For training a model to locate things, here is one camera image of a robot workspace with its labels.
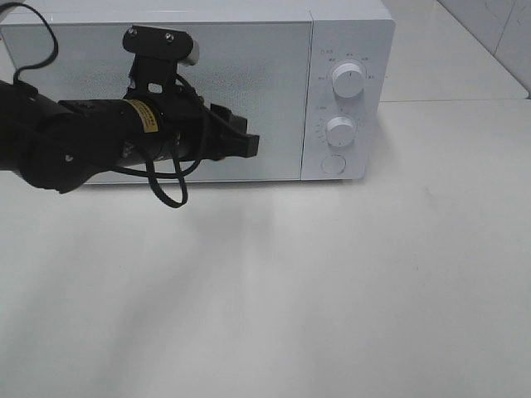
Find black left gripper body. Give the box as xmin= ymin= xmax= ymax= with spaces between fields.
xmin=124 ymin=89 xmax=227 ymax=166

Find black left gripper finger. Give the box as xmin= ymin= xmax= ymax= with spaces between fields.
xmin=219 ymin=130 xmax=260 ymax=158
xmin=210 ymin=104 xmax=248 ymax=135

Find white microwave door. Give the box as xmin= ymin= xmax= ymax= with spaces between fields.
xmin=1 ymin=22 xmax=310 ymax=182

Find round white door button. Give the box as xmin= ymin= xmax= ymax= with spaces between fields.
xmin=321 ymin=154 xmax=346 ymax=175

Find white timer knob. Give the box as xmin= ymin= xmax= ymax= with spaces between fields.
xmin=325 ymin=117 xmax=357 ymax=148

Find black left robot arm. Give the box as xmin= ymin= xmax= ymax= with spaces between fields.
xmin=1 ymin=82 xmax=260 ymax=193

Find white microwave oven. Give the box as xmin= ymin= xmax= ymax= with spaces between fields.
xmin=1 ymin=0 xmax=395 ymax=180

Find upper white power knob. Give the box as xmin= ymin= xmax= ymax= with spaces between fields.
xmin=331 ymin=61 xmax=366 ymax=99

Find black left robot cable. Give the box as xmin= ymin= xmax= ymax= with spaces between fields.
xmin=0 ymin=2 xmax=208 ymax=210

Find left silver black wrist camera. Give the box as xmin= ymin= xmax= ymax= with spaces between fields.
xmin=122 ymin=25 xmax=199 ymax=66

